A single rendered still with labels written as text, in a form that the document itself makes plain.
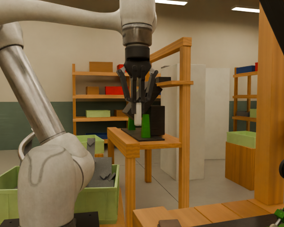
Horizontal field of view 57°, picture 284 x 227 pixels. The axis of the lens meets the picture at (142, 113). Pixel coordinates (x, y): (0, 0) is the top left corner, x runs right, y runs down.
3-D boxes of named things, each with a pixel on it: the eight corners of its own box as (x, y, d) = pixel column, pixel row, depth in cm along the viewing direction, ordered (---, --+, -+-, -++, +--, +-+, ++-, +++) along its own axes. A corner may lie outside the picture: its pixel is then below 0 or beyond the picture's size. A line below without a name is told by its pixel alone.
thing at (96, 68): (184, 145, 739) (184, 64, 725) (73, 151, 661) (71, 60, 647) (176, 142, 791) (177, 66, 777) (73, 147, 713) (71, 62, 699)
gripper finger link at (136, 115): (139, 102, 79) (136, 102, 78) (139, 125, 79) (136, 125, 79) (136, 102, 82) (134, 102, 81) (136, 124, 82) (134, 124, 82)
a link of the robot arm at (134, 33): (119, 30, 82) (119, 49, 82) (125, 22, 73) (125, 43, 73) (147, 32, 84) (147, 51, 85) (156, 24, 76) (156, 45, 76)
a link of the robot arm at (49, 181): (5, 230, 72) (4, 150, 71) (38, 205, 90) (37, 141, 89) (63, 232, 70) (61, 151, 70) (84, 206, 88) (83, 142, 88)
